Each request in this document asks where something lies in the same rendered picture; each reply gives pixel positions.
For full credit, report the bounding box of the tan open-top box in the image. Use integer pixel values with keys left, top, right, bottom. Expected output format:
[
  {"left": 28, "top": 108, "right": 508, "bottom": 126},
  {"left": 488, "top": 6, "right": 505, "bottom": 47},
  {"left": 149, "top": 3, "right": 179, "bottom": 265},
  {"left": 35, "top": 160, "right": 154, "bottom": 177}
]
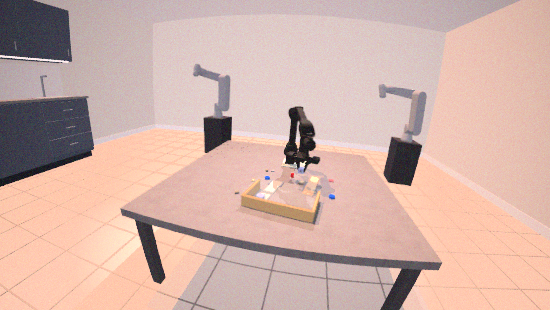
[{"left": 241, "top": 177, "right": 321, "bottom": 223}]

